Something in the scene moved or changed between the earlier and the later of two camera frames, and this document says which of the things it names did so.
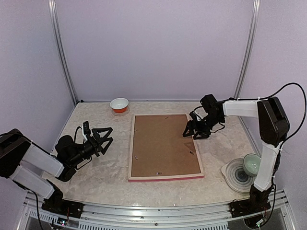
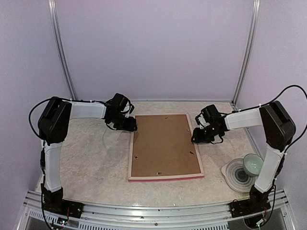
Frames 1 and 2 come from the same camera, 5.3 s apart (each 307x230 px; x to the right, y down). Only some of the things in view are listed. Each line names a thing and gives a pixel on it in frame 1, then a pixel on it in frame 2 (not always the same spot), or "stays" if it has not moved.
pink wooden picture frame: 159,151 stays
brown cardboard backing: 159,147 stays
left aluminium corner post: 54,26 stays
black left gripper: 103,138 -> 130,126
